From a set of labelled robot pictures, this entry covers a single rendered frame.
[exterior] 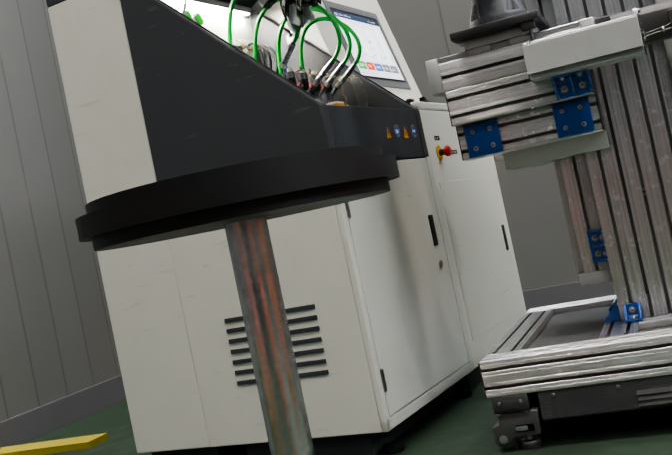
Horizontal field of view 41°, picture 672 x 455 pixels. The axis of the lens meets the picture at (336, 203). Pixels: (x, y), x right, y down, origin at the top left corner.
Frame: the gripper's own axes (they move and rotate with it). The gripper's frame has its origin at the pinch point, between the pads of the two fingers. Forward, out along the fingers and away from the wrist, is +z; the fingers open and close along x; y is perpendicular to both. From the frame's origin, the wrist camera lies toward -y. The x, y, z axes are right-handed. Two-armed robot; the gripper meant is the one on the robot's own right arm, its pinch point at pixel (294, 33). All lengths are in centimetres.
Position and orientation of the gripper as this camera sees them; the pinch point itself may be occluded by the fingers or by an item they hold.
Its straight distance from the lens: 286.5
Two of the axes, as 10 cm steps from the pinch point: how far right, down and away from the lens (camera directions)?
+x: 4.6, -0.7, 8.9
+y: 8.7, -1.9, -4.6
